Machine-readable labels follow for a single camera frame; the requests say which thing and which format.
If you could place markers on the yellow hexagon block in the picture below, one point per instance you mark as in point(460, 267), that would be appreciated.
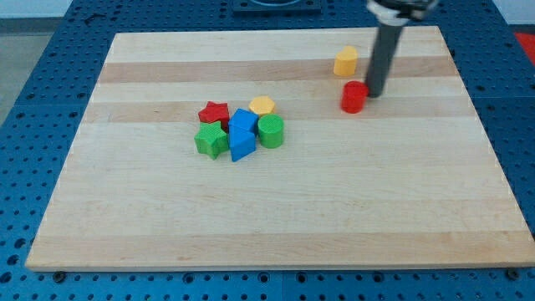
point(262, 105)

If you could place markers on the yellow heart block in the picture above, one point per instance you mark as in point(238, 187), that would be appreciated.
point(345, 61)

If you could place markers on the light wooden board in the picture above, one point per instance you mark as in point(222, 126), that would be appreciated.
point(409, 182)

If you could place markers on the green star block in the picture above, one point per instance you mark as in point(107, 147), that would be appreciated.
point(211, 139)

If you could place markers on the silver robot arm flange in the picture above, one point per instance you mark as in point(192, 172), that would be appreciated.
point(400, 12)

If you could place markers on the blue cube block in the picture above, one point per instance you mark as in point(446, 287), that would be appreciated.
point(245, 120)

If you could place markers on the red cylinder block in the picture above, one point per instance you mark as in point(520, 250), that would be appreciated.
point(353, 97)

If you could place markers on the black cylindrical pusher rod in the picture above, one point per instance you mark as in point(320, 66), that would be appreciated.
point(383, 52)

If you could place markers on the green cylinder block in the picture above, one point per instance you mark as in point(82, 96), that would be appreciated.
point(270, 131)

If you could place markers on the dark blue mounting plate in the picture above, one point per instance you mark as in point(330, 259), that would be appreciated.
point(275, 6)

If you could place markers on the blue triangle block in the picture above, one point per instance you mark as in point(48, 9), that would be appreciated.
point(241, 142)

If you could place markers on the red star block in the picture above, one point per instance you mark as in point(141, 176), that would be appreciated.
point(214, 112)

